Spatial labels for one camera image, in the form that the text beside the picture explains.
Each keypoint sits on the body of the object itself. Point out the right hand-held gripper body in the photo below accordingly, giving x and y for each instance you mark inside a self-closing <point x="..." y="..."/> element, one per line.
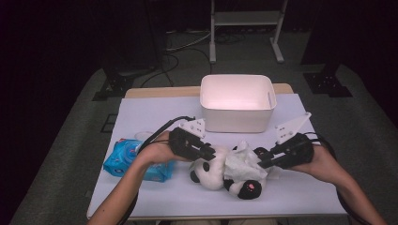
<point x="297" y="151"/>

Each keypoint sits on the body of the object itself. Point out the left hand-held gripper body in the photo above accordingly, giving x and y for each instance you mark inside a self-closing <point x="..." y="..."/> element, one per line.
<point x="184" y="143"/>

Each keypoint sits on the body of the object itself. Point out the panda plush toy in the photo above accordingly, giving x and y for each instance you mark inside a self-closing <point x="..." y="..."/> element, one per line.
<point x="212" y="175"/>

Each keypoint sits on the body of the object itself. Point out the blue wet wipes pack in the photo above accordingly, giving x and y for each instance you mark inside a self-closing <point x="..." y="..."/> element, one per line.
<point x="119" y="162"/>

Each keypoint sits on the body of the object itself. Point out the person's left hand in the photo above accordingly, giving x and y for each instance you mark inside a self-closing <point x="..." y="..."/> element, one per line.
<point x="158" y="151"/>

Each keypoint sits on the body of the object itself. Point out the person's right hand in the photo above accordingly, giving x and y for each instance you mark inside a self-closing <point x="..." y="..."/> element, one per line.
<point x="324" y="165"/>

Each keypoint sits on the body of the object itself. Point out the white plastic bin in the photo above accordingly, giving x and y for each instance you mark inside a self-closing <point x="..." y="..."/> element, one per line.
<point x="234" y="122"/>

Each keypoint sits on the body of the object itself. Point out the white table sheet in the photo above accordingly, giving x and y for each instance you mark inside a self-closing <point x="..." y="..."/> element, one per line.
<point x="156" y="112"/>

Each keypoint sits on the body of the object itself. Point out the black stand base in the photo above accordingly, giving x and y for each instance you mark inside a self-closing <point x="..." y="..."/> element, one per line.
<point x="114" y="84"/>
<point x="327" y="84"/>

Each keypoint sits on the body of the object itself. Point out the white metal stand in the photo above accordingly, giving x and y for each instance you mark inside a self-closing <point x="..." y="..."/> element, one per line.
<point x="247" y="18"/>

